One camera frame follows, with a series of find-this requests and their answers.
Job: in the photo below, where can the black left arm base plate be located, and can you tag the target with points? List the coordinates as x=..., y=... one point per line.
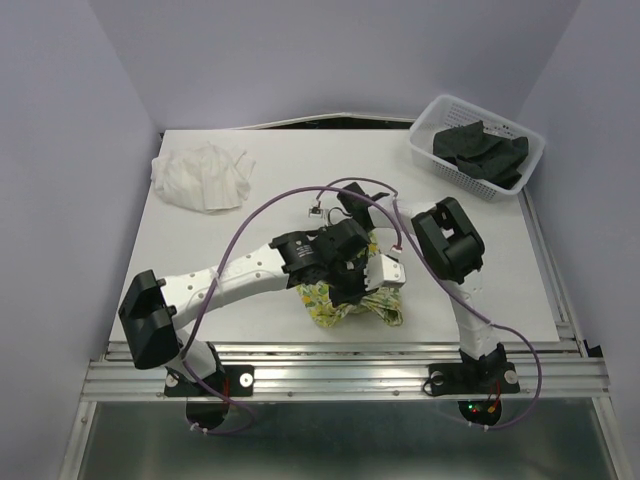
x=215, y=407

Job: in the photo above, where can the white plastic basket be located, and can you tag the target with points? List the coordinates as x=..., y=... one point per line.
x=447, y=112

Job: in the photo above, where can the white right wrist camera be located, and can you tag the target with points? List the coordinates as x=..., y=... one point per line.
x=316, y=212

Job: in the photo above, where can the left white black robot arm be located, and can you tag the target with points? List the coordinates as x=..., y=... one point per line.
x=158, y=315

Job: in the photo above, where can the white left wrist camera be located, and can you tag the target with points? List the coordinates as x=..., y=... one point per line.
x=383, y=271

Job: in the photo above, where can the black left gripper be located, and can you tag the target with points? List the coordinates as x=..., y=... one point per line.
x=359, y=291

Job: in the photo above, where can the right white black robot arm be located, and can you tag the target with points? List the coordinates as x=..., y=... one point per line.
x=452, y=250

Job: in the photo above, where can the aluminium extrusion rail frame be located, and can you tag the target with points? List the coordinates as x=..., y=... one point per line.
x=315, y=372

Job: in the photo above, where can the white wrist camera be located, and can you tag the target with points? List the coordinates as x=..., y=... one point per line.
x=316, y=212
x=383, y=271

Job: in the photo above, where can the black skirt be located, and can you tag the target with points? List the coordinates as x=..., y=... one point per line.
x=481, y=155

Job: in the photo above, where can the lemon print skirt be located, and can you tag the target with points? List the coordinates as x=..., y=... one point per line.
x=385, y=303

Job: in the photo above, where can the white pleated skirt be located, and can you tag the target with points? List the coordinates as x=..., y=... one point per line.
x=208, y=179

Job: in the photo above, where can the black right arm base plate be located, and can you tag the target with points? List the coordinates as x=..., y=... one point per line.
x=480, y=394

